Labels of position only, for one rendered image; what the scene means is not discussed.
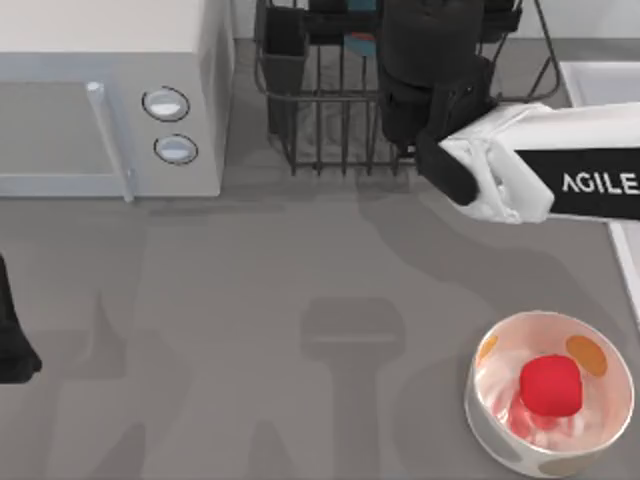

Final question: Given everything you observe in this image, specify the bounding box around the small round microwave knob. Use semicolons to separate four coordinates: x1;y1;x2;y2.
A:
153;133;200;166

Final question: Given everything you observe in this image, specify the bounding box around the black cutlery holder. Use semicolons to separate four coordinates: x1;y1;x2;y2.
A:
259;6;309;97

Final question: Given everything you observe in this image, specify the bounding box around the pale microwave oven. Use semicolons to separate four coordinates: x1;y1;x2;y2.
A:
0;0;237;202

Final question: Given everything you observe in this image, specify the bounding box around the blue and orange item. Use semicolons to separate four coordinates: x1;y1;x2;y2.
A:
343;0;377;59

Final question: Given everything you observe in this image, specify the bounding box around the large round microwave knob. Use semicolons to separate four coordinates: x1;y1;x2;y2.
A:
141;85;192;123

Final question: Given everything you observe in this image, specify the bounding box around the red apple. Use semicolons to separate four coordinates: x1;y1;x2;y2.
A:
518;353;586;418

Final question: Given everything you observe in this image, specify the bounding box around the microwave glass door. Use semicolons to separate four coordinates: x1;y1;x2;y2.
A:
0;81;135;200

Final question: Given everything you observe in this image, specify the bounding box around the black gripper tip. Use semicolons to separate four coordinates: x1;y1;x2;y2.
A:
0;253;44;386

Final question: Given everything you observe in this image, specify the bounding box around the white bowl with orange spots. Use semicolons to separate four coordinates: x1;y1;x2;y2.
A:
463;310;633;479

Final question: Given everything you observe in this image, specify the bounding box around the black wire rack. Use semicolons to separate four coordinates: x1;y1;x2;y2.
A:
253;0;561;178

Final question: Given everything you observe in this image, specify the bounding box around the pale microwave door handle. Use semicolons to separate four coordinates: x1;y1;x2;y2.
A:
85;81;137;203

